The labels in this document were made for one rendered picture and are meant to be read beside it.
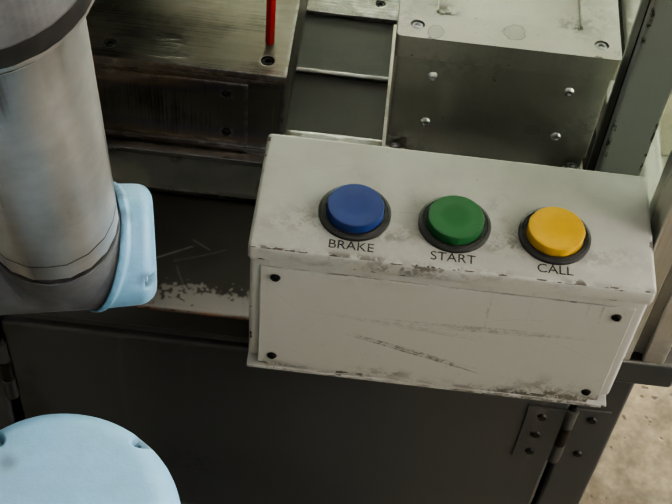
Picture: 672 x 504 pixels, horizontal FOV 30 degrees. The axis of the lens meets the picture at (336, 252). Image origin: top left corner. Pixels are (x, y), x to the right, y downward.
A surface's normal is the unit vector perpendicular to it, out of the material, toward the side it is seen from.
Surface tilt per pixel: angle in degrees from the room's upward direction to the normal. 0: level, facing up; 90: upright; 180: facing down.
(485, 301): 90
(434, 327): 90
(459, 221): 0
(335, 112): 0
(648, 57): 90
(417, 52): 90
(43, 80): 106
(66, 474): 7
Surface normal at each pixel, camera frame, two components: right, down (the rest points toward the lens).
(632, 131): -0.10, 0.77
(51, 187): 0.50, 0.83
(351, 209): 0.07, -0.63
